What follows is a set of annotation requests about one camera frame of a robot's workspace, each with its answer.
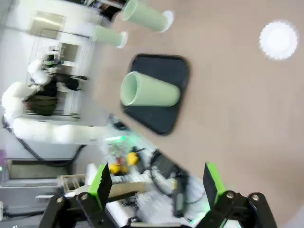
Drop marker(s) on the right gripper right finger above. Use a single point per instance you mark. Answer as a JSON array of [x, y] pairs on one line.
[[210, 183]]

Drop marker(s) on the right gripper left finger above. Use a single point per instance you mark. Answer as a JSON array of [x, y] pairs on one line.
[[104, 187]]

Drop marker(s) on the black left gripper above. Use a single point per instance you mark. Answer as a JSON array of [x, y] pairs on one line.
[[51, 59]]

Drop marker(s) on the light green plastic cup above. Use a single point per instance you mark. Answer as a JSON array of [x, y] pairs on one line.
[[147, 17], [156, 92], [107, 35]]

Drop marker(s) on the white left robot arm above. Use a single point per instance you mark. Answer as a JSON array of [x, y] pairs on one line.
[[47, 134]]

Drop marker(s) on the yellow and black plug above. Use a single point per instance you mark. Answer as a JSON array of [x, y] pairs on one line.
[[116, 168]]

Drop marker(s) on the black handheld device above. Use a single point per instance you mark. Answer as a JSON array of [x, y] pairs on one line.
[[178, 197]]

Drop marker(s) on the small wooden crate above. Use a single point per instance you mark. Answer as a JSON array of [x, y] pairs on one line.
[[69, 182]]

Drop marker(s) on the round yellow plug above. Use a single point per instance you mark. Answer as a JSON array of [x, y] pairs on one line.
[[133, 158]]

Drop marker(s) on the black power adapter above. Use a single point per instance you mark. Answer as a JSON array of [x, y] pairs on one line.
[[165, 164]]

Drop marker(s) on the black plastic serving tray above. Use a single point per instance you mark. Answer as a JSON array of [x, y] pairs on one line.
[[161, 118]]

